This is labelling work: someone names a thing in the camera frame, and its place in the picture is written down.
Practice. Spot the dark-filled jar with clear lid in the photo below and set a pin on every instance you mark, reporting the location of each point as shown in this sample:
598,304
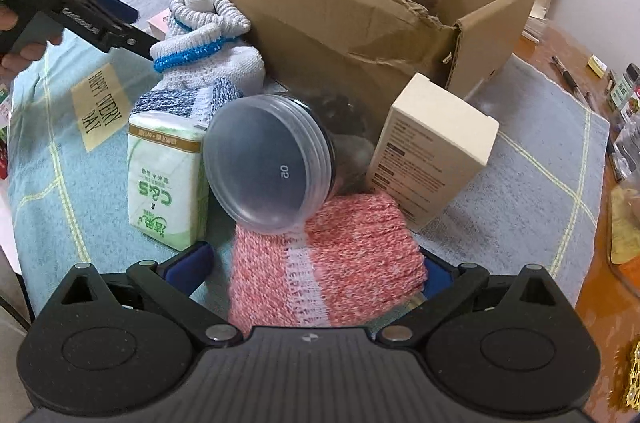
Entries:
270,163

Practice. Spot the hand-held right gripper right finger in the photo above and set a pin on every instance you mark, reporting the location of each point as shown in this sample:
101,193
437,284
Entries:
440,275

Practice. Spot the small jar with dark lid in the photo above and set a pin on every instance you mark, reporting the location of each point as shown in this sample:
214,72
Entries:
625,90

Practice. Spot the pink knitted sock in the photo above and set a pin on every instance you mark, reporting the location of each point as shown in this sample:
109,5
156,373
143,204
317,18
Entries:
330,263

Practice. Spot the brown cardboard box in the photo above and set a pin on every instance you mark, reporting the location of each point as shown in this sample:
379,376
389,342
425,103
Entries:
320,18

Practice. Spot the green tissue packet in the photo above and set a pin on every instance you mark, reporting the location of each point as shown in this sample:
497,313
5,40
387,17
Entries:
165,183

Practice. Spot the blue green checked towel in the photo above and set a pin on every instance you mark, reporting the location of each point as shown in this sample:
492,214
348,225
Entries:
525,183

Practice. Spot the dark pen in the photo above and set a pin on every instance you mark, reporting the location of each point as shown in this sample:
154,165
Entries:
570,79

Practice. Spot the yellow sticky notes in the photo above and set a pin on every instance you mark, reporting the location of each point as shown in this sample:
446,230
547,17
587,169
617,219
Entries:
597,66

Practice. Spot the blue mottled knitted sock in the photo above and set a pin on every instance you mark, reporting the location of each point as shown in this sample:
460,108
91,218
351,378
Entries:
170,100

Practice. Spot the white blue knitted sock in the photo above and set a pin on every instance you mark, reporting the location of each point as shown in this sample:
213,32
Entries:
220,63
210,10

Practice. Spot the cream carton box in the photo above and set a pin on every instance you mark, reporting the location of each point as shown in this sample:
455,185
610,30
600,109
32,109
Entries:
430,153

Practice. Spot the pink carton box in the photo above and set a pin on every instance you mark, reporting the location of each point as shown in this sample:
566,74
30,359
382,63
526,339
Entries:
159,25

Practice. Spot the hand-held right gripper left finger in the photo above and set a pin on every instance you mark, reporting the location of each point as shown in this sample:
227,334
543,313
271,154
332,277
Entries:
189,264

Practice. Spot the person's left hand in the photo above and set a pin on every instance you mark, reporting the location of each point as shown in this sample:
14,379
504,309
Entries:
25,54

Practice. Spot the gold ornament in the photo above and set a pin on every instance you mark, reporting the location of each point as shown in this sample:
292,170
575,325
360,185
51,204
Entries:
632,373

